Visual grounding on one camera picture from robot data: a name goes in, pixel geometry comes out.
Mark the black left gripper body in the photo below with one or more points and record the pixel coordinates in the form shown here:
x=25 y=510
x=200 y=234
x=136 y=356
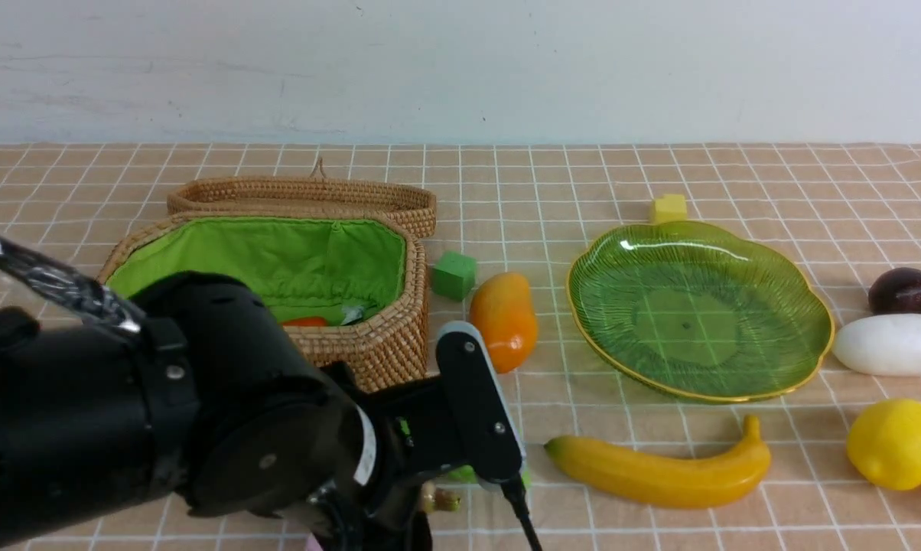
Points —
x=390 y=447

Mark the orange toy mango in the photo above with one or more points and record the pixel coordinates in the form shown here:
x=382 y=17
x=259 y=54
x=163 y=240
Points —
x=502 y=310

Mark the orange toy carrot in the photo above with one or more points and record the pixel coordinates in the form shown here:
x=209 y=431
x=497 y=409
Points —
x=307 y=322

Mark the yellow toy banana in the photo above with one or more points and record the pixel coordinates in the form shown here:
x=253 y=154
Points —
x=665 y=482

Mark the yellow toy lemon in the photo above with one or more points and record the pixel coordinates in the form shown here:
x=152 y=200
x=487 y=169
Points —
x=884 y=444

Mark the white toy radish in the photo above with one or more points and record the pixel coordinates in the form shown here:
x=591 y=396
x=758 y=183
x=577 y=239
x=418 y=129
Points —
x=882 y=346

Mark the dark purple toy mangosteen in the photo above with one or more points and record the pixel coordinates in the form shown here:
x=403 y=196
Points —
x=897 y=291

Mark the green toy bitter gourd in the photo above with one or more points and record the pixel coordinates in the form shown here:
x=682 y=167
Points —
x=463 y=474

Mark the purple toy eggplant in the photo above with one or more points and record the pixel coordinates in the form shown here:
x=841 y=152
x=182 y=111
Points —
x=437 y=499

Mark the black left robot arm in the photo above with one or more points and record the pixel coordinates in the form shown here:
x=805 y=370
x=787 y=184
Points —
x=211 y=400

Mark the green foam cube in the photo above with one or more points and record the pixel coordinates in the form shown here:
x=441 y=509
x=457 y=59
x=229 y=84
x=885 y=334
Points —
x=454 y=276

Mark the woven wicker basket green lining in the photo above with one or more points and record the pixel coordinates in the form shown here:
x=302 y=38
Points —
x=362 y=272

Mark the pink foam cube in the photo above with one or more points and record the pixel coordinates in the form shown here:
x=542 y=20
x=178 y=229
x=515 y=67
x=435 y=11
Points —
x=312 y=544

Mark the woven wicker basket lid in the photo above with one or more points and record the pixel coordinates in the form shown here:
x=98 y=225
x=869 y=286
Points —
x=410 y=207

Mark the green glass leaf plate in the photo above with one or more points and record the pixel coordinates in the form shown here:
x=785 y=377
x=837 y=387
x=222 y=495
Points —
x=694 y=312

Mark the checkered beige tablecloth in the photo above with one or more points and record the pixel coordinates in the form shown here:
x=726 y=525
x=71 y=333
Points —
x=843 y=213

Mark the yellow foam cube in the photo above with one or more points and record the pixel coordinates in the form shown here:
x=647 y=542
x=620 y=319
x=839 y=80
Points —
x=669 y=207

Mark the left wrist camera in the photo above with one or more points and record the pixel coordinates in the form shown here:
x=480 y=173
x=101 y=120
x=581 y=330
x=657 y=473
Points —
x=489 y=442

